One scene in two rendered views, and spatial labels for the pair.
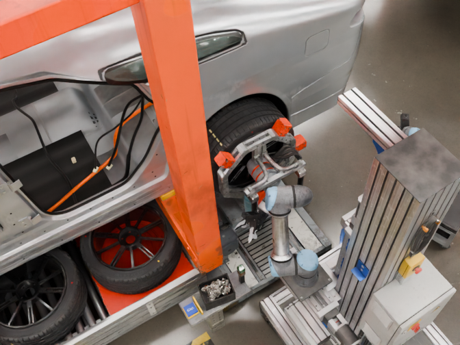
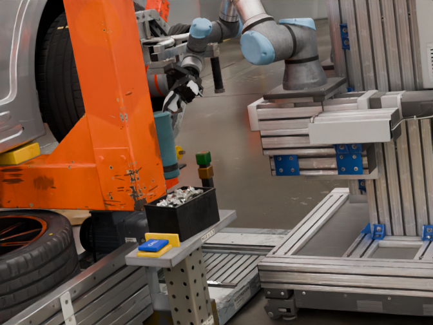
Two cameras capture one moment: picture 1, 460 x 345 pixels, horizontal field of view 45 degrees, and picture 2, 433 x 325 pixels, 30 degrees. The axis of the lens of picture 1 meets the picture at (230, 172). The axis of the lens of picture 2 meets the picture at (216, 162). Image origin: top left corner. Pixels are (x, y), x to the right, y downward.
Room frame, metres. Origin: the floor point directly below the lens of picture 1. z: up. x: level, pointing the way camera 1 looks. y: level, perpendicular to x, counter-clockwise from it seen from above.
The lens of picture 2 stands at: (-0.89, 1.35, 1.29)
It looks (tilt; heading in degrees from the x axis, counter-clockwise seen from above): 14 degrees down; 328
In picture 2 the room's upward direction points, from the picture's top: 9 degrees counter-clockwise
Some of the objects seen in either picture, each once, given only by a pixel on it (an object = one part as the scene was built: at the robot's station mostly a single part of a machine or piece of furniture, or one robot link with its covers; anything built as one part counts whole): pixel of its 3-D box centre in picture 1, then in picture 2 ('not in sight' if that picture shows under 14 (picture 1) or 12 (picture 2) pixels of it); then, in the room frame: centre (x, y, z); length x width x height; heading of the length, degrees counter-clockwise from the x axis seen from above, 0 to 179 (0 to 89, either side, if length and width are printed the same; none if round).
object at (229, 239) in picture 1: (215, 231); (118, 249); (1.86, 0.14, 0.26); 0.42 x 0.18 x 0.35; 27
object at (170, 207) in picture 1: (179, 207); (51, 156); (1.82, 0.34, 0.69); 0.52 x 0.17 x 0.35; 27
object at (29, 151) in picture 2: (166, 187); (14, 153); (1.97, 0.42, 0.71); 0.14 x 0.14 x 0.05; 27
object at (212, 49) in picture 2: (298, 169); (206, 49); (1.89, -0.42, 0.93); 0.09 x 0.05 x 0.05; 27
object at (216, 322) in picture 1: (213, 312); (190, 303); (1.28, 0.18, 0.21); 0.10 x 0.10 x 0.42; 27
